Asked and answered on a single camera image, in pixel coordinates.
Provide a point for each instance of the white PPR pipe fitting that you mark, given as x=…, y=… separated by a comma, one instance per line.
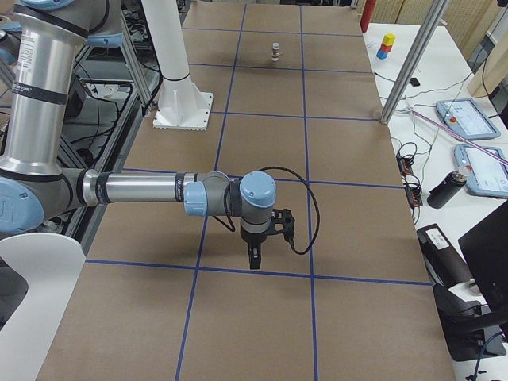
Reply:
x=275, y=52

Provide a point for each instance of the blue teach pendant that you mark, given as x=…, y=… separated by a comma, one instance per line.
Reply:
x=464, y=117
x=488, y=177

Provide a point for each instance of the aluminium frame rack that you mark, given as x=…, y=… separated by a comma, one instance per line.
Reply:
x=112, y=89

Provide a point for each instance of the small circuit board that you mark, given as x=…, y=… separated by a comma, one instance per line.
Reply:
x=405, y=165
x=413, y=195

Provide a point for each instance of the stacked coloured blocks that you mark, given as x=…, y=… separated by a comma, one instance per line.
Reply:
x=386, y=46

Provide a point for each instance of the black box white label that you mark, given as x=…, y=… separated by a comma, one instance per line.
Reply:
x=445, y=262

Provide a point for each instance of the upper blue teach pendant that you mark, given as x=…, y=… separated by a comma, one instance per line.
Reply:
x=464, y=117

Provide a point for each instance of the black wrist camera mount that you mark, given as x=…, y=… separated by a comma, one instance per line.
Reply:
x=283, y=223

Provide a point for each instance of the small black square object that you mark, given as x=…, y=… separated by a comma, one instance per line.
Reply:
x=414, y=81

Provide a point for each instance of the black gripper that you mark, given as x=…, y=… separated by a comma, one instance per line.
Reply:
x=254, y=240

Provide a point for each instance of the black monitor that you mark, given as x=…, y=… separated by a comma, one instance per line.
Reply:
x=484, y=248

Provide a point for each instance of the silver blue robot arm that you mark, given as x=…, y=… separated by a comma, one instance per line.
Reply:
x=35, y=188

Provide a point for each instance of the aluminium frame post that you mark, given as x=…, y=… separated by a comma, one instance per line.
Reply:
x=422, y=39

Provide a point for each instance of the red fire extinguisher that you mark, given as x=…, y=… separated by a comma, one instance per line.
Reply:
x=368, y=10

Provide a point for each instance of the black water bottle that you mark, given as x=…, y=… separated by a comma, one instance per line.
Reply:
x=448, y=187

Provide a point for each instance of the white column pedestal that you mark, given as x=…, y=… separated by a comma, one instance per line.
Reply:
x=181, y=105

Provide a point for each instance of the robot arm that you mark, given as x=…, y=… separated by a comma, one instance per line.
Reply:
x=10, y=41

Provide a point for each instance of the lower small circuit board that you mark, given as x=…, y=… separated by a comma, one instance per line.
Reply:
x=413, y=195

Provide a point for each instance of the lower blue teach pendant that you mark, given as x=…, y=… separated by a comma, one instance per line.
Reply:
x=488, y=177

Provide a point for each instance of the white curved panel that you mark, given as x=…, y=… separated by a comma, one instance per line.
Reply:
x=50, y=264

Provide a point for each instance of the upper small circuit board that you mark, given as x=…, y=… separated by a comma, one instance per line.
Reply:
x=405, y=165

